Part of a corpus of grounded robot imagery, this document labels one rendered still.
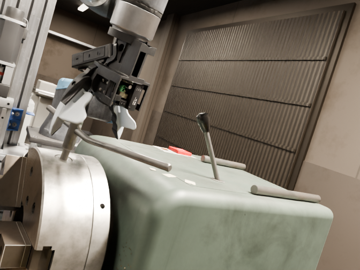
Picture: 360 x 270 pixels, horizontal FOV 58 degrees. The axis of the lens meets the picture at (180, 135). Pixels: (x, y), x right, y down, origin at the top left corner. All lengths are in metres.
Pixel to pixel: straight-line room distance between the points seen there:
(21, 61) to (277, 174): 2.58
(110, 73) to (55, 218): 0.26
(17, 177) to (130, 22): 0.39
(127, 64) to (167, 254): 0.34
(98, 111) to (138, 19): 0.76
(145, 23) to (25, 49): 0.93
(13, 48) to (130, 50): 0.84
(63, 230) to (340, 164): 2.66
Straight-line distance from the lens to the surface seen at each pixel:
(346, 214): 2.95
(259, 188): 0.78
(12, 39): 1.33
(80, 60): 0.63
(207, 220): 0.64
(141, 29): 0.54
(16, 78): 1.42
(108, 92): 0.55
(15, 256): 0.61
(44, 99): 7.95
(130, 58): 0.53
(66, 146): 0.65
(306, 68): 3.47
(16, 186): 0.73
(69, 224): 0.60
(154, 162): 0.49
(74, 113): 0.55
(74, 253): 0.61
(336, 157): 3.06
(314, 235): 0.95
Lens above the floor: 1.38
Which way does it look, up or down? 4 degrees down
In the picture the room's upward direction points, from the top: 17 degrees clockwise
